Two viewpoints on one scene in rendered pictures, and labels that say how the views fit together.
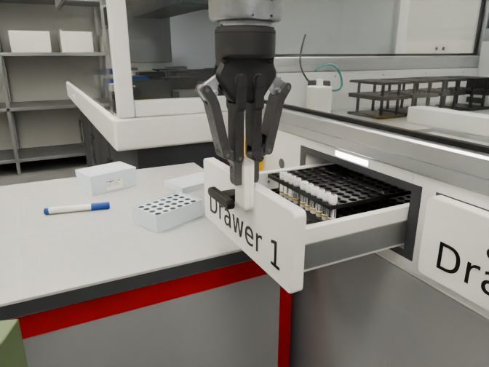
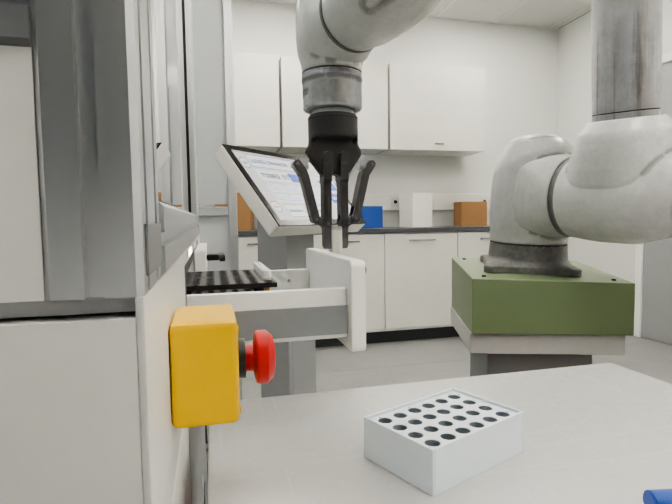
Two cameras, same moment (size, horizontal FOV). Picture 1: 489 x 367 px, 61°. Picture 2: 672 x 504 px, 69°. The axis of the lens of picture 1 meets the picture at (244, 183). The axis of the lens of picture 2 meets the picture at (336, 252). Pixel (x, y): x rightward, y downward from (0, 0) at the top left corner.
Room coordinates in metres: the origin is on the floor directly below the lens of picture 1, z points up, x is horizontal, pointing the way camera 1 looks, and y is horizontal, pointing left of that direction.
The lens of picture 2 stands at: (1.27, 0.16, 0.98)
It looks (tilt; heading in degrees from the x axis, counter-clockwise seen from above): 4 degrees down; 192
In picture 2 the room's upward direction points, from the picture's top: 1 degrees counter-clockwise
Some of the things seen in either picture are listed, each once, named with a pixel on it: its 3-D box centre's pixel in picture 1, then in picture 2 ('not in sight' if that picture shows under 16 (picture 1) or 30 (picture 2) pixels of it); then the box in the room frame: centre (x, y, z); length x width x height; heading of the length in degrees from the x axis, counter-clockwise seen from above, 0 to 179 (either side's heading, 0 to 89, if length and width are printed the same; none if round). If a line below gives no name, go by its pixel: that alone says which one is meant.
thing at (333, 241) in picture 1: (353, 198); (181, 304); (0.67, -0.19, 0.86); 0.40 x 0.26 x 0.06; 117
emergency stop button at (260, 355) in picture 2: not in sight; (254, 356); (0.93, 0.02, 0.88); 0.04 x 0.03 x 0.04; 27
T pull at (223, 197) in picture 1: (228, 196); not in sight; (0.56, 0.02, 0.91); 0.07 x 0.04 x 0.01; 27
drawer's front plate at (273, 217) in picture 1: (244, 213); (330, 290); (0.57, 0.00, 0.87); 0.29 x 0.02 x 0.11; 27
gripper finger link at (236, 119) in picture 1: (236, 119); (342, 190); (0.53, 0.01, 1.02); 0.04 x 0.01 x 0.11; 27
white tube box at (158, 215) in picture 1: (167, 210); (444, 433); (0.82, 0.16, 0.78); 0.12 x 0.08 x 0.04; 139
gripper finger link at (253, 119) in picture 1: (253, 117); (325, 190); (0.54, -0.01, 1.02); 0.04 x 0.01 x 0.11; 27
